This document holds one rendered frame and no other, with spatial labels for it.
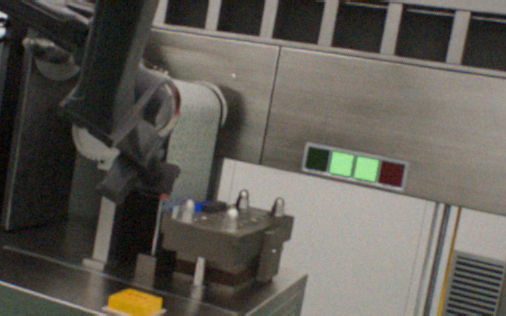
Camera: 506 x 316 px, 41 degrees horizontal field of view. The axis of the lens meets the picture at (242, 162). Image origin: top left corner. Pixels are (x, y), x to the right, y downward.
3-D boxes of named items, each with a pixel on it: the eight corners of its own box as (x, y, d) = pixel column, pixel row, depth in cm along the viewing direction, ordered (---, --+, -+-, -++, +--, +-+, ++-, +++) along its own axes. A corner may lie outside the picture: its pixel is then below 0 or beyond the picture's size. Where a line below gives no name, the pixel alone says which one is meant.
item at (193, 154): (157, 219, 143) (170, 133, 141) (202, 209, 165) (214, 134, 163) (159, 219, 143) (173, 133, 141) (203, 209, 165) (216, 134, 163)
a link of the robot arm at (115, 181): (166, 148, 121) (126, 122, 121) (129, 200, 118) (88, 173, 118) (162, 165, 132) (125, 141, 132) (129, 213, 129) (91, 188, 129)
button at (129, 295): (106, 309, 116) (108, 296, 116) (127, 300, 123) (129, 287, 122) (141, 320, 114) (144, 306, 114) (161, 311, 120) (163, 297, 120)
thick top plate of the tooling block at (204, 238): (161, 247, 138) (166, 218, 137) (232, 225, 175) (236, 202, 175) (233, 266, 132) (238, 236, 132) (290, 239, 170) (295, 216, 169)
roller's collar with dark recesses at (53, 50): (28, 58, 146) (32, 29, 146) (45, 61, 152) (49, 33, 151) (52, 62, 144) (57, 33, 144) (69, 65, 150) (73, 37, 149)
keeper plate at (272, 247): (255, 280, 148) (264, 231, 147) (270, 272, 158) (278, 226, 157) (266, 283, 148) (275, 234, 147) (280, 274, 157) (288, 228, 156)
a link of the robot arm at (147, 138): (177, 84, 84) (104, 37, 83) (151, 121, 82) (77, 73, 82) (171, 150, 126) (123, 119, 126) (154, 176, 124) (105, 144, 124)
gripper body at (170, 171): (170, 197, 135) (159, 181, 128) (126, 187, 138) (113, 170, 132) (182, 169, 137) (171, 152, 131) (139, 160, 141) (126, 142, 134)
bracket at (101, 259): (81, 264, 141) (103, 120, 138) (98, 260, 147) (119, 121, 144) (101, 270, 139) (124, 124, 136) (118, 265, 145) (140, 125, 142)
